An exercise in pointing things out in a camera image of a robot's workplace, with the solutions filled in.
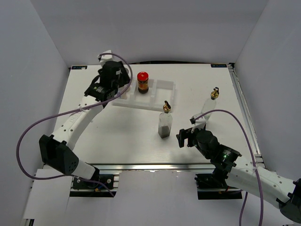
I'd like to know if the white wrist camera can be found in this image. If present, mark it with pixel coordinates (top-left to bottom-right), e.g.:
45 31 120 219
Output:
190 113 208 132
97 50 114 67

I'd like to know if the right blue corner sticker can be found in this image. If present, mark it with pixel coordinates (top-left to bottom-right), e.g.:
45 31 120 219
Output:
211 64 227 68

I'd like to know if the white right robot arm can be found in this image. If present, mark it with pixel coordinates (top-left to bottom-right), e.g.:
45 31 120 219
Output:
176 128 301 223

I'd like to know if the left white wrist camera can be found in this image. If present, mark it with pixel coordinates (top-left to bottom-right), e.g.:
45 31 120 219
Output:
97 50 114 67

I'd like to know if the glass bottle with dark sauce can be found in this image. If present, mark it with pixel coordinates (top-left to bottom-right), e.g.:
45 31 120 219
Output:
158 101 173 139

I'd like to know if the left blue corner sticker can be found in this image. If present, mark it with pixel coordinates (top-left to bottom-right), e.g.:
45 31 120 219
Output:
71 65 87 70

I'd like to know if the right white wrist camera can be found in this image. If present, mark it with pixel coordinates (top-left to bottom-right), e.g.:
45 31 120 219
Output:
190 113 208 132

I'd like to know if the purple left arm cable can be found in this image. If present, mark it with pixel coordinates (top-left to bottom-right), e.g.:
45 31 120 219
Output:
16 53 132 197

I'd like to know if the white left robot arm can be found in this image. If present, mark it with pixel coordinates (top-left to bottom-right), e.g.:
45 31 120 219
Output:
39 61 130 188

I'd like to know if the clear glass oil bottle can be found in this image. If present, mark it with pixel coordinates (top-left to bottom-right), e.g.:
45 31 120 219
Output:
201 87 219 114

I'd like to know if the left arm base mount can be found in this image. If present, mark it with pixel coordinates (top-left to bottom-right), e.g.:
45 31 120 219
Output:
70 174 119 198

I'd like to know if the blue corner sticker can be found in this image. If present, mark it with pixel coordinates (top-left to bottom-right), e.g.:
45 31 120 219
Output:
71 65 87 70
211 64 227 68

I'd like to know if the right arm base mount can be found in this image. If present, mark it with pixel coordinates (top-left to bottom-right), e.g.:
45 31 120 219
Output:
195 174 242 200

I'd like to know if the red-cap brown sauce bottle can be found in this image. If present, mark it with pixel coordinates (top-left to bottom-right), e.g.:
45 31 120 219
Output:
137 72 149 94

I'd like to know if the white three-compartment plastic tray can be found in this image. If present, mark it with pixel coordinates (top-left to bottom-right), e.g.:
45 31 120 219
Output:
112 79 175 112

